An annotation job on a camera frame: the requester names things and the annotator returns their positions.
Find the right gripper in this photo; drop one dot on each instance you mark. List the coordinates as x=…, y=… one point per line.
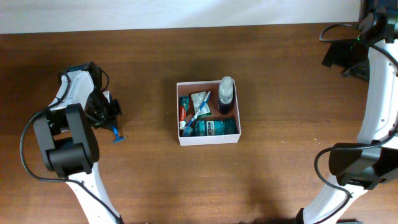
x=336, y=55

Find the blue disposable razor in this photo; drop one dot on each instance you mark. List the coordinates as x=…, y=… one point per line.
x=117, y=136

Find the green white floss packet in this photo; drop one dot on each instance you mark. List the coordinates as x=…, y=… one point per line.
x=197, y=99

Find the blue white toothbrush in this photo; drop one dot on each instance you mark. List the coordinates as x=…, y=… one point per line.
x=188, y=127

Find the teal mouthwash bottle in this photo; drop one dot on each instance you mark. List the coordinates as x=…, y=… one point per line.
x=215, y=127

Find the red green toothpaste tube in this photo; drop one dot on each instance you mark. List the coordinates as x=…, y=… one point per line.
x=183, y=107

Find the white cardboard box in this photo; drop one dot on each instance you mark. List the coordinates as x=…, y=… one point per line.
x=186, y=89

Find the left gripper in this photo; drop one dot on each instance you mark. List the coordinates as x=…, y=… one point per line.
x=106, y=121

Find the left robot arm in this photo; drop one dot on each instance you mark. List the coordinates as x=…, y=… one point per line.
x=68, y=145

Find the purple liquid clear bottle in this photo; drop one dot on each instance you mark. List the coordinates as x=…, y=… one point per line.
x=225, y=95

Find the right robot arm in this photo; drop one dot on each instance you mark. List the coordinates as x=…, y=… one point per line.
x=356, y=168

